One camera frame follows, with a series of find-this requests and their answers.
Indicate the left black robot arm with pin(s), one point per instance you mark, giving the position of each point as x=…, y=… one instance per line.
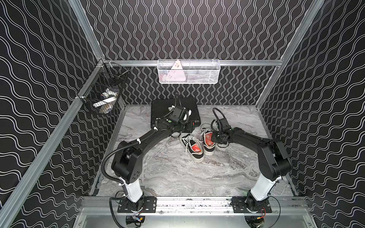
x=125, y=164

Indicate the red patterned insole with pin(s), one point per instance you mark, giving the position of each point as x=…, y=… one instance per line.
x=196, y=148

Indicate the white wire basket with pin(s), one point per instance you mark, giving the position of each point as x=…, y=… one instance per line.
x=197, y=71

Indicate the black wire basket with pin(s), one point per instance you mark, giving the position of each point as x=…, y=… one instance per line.
x=112, y=76

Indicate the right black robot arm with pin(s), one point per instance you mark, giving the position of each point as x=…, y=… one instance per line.
x=273, y=159

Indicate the black white sneaker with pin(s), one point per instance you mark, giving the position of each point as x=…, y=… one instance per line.
x=205, y=127
x=188, y=140

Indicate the black plastic tool case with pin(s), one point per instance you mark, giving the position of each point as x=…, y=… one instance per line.
x=162, y=107

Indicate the pink triangular card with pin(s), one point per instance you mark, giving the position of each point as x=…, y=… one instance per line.
x=176, y=73

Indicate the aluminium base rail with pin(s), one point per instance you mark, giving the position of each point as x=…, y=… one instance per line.
x=196, y=206

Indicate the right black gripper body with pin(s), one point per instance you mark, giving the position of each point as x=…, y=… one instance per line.
x=216, y=137

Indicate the white items in black basket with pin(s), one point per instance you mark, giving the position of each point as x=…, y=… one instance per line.
x=106, y=104

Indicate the white insole orange edge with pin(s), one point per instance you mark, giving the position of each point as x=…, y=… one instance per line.
x=208, y=139

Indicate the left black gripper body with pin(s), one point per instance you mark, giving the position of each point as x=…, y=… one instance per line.
x=187, y=125

